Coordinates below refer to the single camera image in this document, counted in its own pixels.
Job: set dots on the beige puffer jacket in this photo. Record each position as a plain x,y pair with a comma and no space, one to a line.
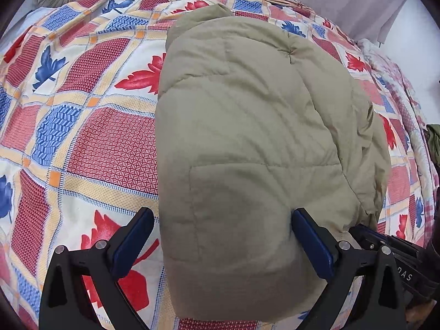
253,122

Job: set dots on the leaf patterned bed cover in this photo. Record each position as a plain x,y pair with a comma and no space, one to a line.
79,93

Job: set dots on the pile of hanging clothes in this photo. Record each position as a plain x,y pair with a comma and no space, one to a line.
432,135

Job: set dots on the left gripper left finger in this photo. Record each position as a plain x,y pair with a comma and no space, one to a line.
65,303

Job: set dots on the checked pink quilt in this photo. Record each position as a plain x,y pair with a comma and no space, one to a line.
401,91

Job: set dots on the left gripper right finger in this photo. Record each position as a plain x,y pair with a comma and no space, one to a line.
379,303

